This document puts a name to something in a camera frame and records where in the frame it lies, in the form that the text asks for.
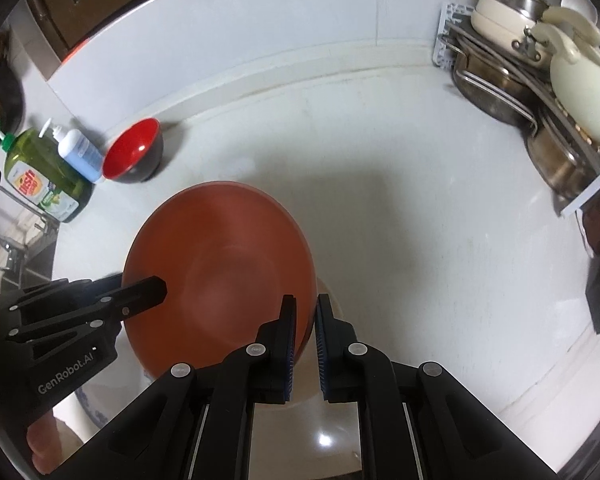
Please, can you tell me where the white plastic rack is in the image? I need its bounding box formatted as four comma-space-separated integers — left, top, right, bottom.
432, 1, 600, 218

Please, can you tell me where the white bowl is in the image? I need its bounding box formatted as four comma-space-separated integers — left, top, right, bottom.
560, 0, 600, 46

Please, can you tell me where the blue and white pump bottle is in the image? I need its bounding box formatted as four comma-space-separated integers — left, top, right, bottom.
39, 117, 105, 184

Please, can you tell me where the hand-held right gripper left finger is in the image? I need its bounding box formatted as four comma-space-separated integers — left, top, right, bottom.
97, 294, 298, 480

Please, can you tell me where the green dish soap bottle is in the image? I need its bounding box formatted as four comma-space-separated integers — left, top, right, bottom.
0, 127, 93, 224

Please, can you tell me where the orange-brown plate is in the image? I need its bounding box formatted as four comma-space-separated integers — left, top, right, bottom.
121, 180, 316, 378

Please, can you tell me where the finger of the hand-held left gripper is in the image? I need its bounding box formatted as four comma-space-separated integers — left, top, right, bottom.
10, 276, 169, 344
0, 272, 126, 320

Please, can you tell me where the steel pan with long handle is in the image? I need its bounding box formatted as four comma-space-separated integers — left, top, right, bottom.
450, 35, 540, 127

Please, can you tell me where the glass jar of chili sauce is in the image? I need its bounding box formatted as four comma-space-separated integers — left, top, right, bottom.
582, 192, 600, 259

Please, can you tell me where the steel faucet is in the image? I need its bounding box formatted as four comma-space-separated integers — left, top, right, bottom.
0, 210, 61, 276

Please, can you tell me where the cream saucepan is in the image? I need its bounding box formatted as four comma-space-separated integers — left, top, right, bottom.
470, 0, 556, 68

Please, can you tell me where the red and black bowl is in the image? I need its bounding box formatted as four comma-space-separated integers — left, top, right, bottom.
102, 117, 165, 183

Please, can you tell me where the person's left hand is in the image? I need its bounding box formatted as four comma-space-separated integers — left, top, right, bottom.
27, 412, 73, 476

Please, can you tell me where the cream kettle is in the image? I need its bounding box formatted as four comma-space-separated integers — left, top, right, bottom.
532, 5, 600, 150

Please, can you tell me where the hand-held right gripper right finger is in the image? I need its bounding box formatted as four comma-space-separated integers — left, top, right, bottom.
314, 294, 528, 480

